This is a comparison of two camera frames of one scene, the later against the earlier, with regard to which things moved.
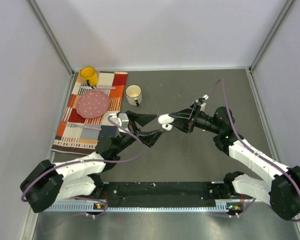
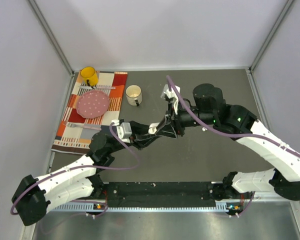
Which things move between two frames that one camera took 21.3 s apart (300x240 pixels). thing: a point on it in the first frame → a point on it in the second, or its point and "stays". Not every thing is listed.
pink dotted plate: (92, 104) stays
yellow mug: (90, 74) stays
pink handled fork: (72, 125) stays
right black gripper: (182, 123) → (168, 130)
